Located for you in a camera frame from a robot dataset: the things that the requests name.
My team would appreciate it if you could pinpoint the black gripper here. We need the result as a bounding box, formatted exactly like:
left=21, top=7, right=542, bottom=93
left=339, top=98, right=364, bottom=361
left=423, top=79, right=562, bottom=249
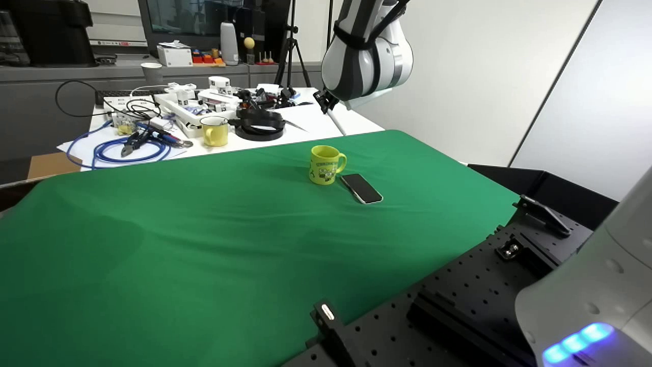
left=314, top=89, right=339, bottom=114

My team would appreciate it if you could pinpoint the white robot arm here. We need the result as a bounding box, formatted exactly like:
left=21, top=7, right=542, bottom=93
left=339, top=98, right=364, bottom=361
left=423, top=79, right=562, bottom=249
left=314, top=0, right=414, bottom=112

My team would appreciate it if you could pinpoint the yellow mug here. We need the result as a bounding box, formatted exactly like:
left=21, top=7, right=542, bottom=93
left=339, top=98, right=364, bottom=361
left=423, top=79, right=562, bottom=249
left=308, top=144, right=348, bottom=185

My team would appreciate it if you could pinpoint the black round dish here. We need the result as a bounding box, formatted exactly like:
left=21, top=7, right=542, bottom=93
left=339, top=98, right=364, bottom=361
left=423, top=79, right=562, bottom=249
left=234, top=112, right=286, bottom=141

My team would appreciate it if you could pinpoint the black smartphone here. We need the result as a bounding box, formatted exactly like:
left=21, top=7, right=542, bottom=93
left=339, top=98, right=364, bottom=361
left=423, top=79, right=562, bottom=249
left=342, top=174, right=383, bottom=204

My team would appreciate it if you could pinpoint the white bottle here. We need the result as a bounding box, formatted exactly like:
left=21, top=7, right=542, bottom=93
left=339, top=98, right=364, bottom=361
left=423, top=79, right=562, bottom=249
left=220, top=22, right=239, bottom=65

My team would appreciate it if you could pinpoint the small yellow cup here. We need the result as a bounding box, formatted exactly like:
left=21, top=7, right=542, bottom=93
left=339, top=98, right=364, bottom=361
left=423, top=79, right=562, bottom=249
left=201, top=119, right=229, bottom=147

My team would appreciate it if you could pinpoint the dark monitor screen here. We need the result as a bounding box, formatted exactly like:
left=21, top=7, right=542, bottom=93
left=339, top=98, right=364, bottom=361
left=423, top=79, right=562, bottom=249
left=138, top=0, right=290, bottom=50

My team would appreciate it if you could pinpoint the green cloth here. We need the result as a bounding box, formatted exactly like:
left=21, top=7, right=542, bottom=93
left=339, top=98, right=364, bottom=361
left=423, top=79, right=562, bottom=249
left=0, top=131, right=518, bottom=367

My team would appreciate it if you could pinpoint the black table clamp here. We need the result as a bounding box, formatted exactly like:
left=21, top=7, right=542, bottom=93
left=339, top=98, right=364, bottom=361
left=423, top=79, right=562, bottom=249
left=312, top=302, right=355, bottom=367

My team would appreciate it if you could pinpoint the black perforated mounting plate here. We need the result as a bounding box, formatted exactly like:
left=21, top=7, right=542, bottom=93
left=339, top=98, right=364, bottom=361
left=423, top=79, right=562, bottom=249
left=283, top=166, right=616, bottom=367

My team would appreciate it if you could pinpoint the black office chair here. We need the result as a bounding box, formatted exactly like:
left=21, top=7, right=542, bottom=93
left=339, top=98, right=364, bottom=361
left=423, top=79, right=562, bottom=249
left=0, top=0, right=95, bottom=68

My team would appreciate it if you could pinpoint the black camera tripod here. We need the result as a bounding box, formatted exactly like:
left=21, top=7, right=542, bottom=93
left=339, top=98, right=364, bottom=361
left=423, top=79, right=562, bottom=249
left=275, top=0, right=312, bottom=87

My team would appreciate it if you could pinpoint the blue coiled cable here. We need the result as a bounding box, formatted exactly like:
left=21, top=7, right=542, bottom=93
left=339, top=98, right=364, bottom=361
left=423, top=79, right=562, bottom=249
left=65, top=120, right=173, bottom=171

